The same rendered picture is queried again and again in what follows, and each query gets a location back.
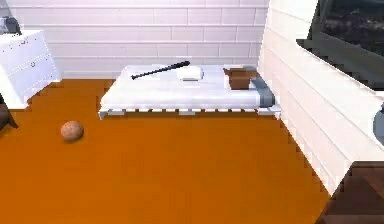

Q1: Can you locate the grey object on drawers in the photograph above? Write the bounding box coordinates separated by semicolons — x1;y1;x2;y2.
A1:
0;16;22;36

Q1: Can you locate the orange basketball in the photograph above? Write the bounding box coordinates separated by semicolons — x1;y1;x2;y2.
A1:
60;120;85;142

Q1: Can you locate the grey blanket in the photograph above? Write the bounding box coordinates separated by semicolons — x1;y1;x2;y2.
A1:
243;65;276;109

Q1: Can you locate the white chest of drawers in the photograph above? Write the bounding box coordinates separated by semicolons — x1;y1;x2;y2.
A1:
0;29;62;110

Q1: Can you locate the dark window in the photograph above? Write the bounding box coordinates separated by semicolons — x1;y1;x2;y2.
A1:
296;0;384;92

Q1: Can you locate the black baseball bat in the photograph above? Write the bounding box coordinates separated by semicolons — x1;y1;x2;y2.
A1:
130;60;191;81

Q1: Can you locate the grey round object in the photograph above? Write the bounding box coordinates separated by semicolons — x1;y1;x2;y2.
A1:
372;103;384;146

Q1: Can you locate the white pillow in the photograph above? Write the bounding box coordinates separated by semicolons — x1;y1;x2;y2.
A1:
176;65;205;82

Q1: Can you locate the brown cardboard box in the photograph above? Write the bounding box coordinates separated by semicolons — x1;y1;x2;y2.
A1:
223;67;259;91

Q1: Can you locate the white bed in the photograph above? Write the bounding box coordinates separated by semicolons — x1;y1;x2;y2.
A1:
97;63;282;120

